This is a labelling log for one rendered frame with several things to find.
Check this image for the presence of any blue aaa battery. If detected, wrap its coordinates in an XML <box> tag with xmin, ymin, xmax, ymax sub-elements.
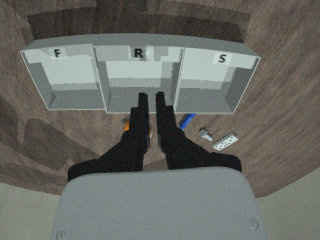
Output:
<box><xmin>179</xmin><ymin>114</ymin><xmax>196</xmax><ymax>130</ymax></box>

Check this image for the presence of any orange aa battery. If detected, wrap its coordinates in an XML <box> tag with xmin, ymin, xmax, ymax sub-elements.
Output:
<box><xmin>124</xmin><ymin>121</ymin><xmax>152</xmax><ymax>137</ymax></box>

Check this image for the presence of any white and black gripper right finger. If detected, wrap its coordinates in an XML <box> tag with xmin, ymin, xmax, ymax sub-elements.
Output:
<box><xmin>156</xmin><ymin>92</ymin><xmax>242</xmax><ymax>173</ymax></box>

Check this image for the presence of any white three-compartment bin rack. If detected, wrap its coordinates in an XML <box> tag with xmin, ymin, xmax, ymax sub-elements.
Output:
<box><xmin>20</xmin><ymin>33</ymin><xmax>261</xmax><ymax>114</ymax></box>

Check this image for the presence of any white domino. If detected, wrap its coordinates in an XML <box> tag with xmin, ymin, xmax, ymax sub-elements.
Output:
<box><xmin>213</xmin><ymin>133</ymin><xmax>238</xmax><ymax>150</ymax></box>

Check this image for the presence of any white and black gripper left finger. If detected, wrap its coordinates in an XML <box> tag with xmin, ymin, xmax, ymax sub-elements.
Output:
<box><xmin>68</xmin><ymin>92</ymin><xmax>150</xmax><ymax>182</ymax></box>

